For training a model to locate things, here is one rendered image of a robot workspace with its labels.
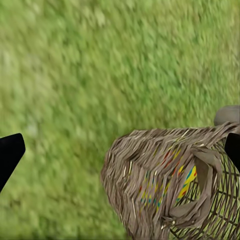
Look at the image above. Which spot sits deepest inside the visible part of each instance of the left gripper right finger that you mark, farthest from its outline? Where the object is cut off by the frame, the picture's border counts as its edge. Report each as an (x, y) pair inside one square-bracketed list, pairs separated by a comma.
[(232, 149)]

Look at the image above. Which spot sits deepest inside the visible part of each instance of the wicker basket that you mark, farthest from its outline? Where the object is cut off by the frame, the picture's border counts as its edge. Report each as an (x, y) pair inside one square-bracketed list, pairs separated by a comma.
[(156, 162)]

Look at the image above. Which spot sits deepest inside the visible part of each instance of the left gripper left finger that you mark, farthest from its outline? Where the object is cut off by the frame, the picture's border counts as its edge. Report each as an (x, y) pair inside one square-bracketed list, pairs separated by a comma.
[(12, 149)]

